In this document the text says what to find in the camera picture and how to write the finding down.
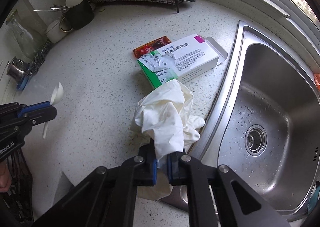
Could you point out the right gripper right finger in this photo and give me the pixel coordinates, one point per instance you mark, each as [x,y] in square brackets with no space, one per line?
[176,174]

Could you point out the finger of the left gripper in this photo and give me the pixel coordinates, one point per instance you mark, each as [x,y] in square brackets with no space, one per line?
[30,108]
[40,116]

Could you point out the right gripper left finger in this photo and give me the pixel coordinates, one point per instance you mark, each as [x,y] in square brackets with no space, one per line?
[147,172]

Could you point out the white plastic spoon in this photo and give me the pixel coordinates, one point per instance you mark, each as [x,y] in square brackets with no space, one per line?
[56,97]

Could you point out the person's left hand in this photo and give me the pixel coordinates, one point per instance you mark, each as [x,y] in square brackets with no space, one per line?
[5,178]

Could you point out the blue plastic dish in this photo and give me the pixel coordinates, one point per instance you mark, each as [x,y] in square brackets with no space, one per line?
[22,82]

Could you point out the steel oil pot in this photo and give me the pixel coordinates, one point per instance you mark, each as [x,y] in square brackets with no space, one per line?
[17,69]

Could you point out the glass jar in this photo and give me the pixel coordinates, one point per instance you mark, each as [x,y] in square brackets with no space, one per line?
[22,36]

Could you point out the white lidded sugar jar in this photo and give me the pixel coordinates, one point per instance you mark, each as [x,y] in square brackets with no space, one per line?
[54,33]

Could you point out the stainless steel sink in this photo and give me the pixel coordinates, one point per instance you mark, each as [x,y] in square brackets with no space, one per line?
[264,123]

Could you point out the dark green utensil mug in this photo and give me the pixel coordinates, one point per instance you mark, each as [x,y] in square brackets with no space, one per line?
[77,17]

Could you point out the white green medicine box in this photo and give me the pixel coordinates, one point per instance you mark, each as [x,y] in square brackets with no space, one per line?
[182,60]

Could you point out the red sauce packet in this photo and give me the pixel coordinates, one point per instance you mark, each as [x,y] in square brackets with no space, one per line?
[151,46]

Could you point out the orange sink sponge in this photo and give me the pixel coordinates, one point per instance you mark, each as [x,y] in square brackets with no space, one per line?
[317,80]

